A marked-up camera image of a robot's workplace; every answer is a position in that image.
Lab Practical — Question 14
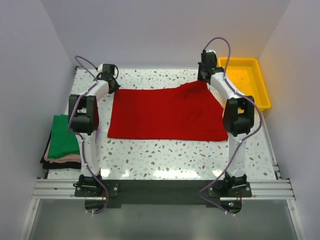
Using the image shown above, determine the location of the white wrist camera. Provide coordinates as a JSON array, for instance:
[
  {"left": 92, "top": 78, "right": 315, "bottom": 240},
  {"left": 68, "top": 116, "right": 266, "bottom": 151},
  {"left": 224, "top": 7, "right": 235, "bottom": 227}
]
[
  {"left": 96, "top": 63, "right": 105, "bottom": 73},
  {"left": 202, "top": 49, "right": 216, "bottom": 54}
]

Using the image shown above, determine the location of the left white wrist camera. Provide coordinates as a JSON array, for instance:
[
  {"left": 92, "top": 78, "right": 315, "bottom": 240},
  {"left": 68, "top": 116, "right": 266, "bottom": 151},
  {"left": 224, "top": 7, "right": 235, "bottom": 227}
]
[{"left": 96, "top": 63, "right": 105, "bottom": 73}]

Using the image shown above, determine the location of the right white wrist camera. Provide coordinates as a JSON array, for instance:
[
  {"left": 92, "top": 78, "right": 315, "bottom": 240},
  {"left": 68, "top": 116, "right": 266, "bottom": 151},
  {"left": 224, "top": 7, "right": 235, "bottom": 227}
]
[{"left": 202, "top": 49, "right": 216, "bottom": 54}]

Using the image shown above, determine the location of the yellow plastic bin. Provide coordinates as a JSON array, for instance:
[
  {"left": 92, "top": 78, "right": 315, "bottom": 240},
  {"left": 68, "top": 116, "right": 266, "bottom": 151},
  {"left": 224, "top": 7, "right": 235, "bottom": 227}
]
[{"left": 218, "top": 57, "right": 272, "bottom": 111}]

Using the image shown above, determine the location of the aluminium frame rail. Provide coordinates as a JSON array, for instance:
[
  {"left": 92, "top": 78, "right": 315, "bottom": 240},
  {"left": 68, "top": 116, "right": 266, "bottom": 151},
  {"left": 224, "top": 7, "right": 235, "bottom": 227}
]
[{"left": 21, "top": 160, "right": 306, "bottom": 240}]

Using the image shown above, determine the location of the pink folded t shirt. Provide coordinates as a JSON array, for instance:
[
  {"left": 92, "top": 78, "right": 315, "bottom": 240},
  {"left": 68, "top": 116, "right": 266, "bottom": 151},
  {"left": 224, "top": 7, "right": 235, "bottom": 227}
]
[{"left": 43, "top": 142, "right": 81, "bottom": 164}]

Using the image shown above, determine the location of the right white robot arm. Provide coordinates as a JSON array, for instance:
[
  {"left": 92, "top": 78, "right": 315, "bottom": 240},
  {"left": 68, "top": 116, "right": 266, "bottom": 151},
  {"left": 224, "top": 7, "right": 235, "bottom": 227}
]
[{"left": 198, "top": 50, "right": 255, "bottom": 197}]

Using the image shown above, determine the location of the red t shirt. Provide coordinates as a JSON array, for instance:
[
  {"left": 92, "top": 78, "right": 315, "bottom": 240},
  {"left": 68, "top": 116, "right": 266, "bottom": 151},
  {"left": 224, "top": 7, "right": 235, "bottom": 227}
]
[{"left": 107, "top": 81, "right": 228, "bottom": 142}]

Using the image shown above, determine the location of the green folded t shirt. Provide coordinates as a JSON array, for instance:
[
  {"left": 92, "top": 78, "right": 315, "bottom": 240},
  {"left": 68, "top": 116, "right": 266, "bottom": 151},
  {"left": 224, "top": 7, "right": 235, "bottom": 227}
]
[{"left": 48, "top": 114, "right": 80, "bottom": 159}]

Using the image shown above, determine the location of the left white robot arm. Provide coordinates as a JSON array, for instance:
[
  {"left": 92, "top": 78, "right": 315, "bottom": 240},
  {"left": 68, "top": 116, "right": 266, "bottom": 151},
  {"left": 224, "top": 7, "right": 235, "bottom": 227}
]
[{"left": 67, "top": 63, "right": 120, "bottom": 196}]

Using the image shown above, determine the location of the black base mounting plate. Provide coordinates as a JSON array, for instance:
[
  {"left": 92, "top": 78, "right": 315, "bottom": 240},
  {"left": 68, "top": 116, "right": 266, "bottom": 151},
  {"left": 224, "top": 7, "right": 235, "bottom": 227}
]
[{"left": 73, "top": 176, "right": 253, "bottom": 210}]

